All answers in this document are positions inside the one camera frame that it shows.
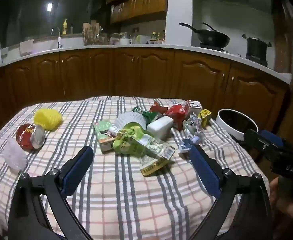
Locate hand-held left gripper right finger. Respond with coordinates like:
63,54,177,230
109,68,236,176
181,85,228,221
189,144,273,240

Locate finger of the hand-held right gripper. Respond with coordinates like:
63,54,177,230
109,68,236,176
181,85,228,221
258,129,285,148
243,129,274,157

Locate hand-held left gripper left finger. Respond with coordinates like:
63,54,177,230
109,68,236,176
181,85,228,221
8,145,94,240

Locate white round bin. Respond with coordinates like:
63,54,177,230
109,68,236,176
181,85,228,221
216,109,259,142

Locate yellow packet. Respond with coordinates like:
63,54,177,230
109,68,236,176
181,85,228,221
198,109,212,127

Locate dark green chip bag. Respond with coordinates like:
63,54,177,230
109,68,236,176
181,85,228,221
132,106,163,123

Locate blue white crumpled wrapper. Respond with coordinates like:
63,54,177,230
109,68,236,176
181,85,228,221
178,136,204,154

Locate green carton box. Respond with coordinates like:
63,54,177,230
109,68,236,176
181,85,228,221
93,120,117,153

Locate crumpled white paper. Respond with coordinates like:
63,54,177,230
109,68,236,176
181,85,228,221
183,114,204,137

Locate green white labelled wrapper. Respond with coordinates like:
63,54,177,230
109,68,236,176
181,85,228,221
139,142,176,177

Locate plaid tablecloth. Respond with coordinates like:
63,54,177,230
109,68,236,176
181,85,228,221
0,95,270,240

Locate lime green snack bag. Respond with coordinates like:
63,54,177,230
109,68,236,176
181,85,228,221
113,122,162,155

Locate yellow foam fruit net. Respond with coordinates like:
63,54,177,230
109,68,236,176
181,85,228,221
34,108,63,131

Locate white box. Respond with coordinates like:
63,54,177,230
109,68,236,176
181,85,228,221
146,116,174,140

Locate red foil snack packet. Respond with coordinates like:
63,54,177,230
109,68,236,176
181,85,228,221
16,124,47,151

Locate small drink carton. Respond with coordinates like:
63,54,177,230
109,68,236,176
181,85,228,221
186,100,202,117

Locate small white foam net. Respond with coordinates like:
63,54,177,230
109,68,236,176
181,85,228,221
3,137,28,172

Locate red snack bag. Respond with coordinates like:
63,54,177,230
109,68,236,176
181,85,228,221
166,104,190,130

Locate white paper cupcake liner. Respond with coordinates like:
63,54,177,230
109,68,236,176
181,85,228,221
114,112,147,133

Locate black gas stove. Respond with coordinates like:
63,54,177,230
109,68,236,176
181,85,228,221
199,42,269,67

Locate small red wrapper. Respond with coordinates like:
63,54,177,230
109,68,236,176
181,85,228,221
149,101,168,114

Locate black cooking pot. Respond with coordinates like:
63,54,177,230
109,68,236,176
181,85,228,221
242,34,272,60

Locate black wok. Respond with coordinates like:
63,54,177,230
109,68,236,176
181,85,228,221
179,22,230,48

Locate wooden base cabinets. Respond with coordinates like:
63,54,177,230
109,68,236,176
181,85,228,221
0,49,290,143

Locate white sink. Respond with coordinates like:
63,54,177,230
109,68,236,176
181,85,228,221
34,36,84,50

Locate white kitchen countertop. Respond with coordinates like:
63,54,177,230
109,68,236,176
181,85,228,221
0,44,293,85

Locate white rag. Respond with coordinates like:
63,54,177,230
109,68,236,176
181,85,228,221
19,40,34,57

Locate wooden utensil holder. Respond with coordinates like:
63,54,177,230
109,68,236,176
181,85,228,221
83,21,103,46

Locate dark kitchen window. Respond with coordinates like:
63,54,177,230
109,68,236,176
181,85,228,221
0,0,107,48

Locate wooden wall cabinets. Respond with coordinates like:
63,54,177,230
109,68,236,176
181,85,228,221
106,0,169,24

